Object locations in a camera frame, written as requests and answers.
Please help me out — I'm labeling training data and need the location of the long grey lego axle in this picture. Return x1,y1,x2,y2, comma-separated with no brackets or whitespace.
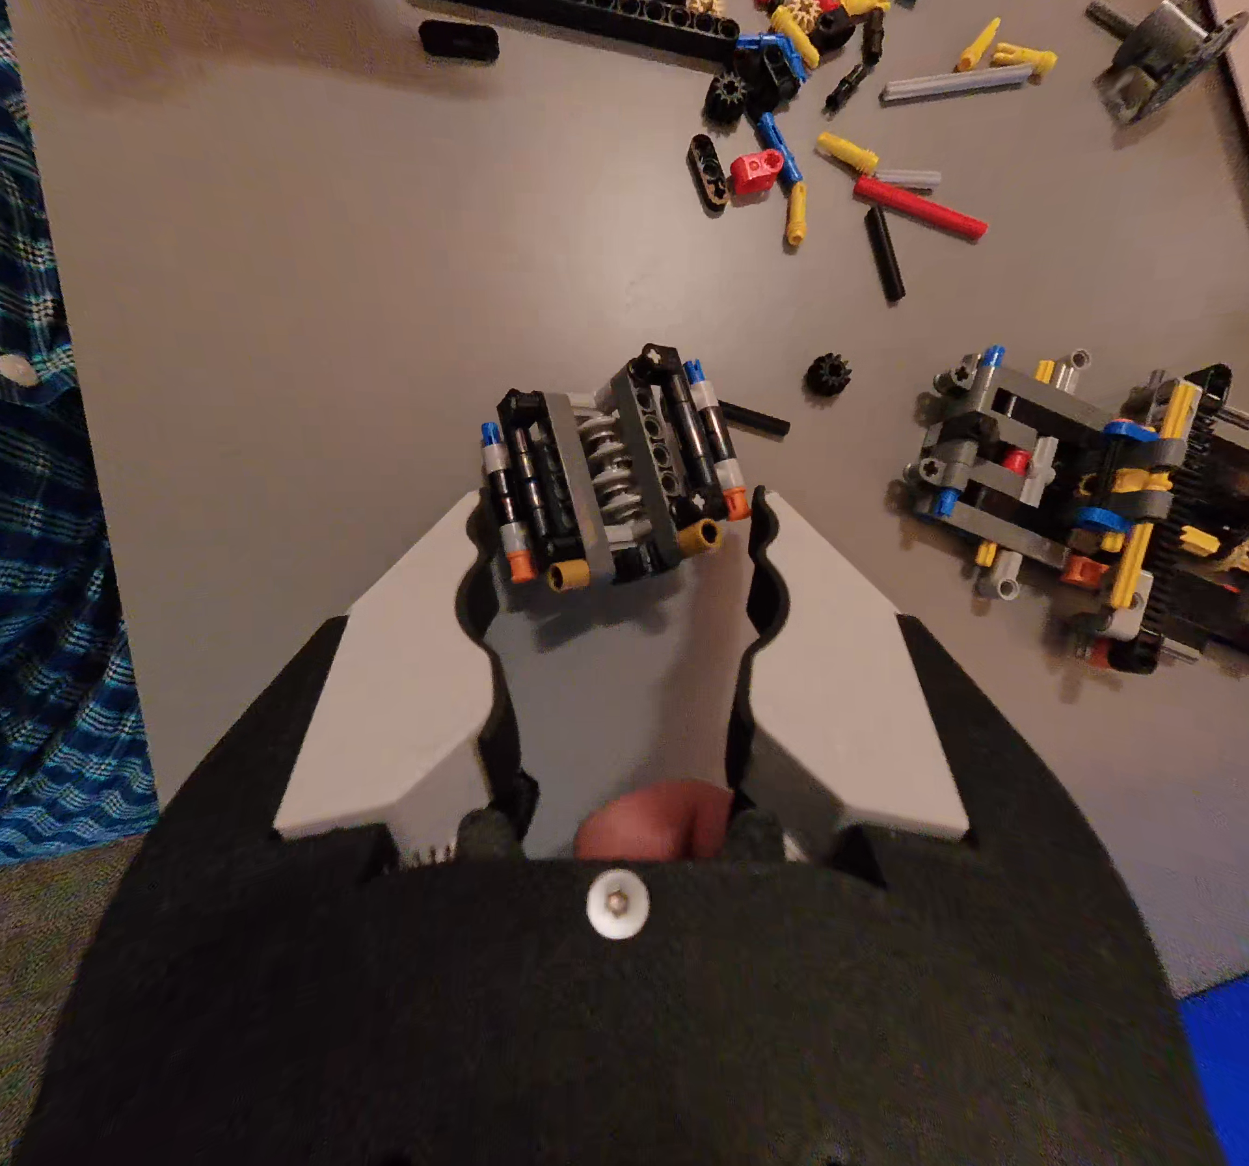
880,62,1034,103

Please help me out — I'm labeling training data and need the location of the black grey lego engine assembly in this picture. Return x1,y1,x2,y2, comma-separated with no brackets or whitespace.
476,343,754,593

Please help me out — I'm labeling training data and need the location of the black lego liftarm with holes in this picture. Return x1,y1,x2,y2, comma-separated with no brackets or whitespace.
687,132,731,212

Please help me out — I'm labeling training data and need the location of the red lego axle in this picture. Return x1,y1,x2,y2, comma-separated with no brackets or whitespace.
853,174,990,241

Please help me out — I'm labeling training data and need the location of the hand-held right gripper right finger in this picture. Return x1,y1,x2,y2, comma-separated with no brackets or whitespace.
725,487,972,863

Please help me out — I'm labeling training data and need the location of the grey lego wheel hub assembly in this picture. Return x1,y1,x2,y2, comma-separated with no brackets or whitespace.
1086,0,1249,125

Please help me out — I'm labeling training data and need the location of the grey yellow lego chassis assembly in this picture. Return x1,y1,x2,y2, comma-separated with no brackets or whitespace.
900,344,1249,678

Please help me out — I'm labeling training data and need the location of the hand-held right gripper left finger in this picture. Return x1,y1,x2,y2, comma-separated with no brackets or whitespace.
275,488,541,859

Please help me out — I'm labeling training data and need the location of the short black lego beam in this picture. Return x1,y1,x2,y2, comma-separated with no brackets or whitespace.
418,18,502,66

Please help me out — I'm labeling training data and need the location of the pile of loose lego pieces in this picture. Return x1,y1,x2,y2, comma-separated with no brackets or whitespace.
458,0,1060,249

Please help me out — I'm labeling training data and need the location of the person's blue plaid shirt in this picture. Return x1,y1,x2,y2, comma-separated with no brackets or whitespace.
0,0,162,864

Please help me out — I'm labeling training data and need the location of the person's right hand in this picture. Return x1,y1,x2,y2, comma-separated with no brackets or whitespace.
573,778,737,863

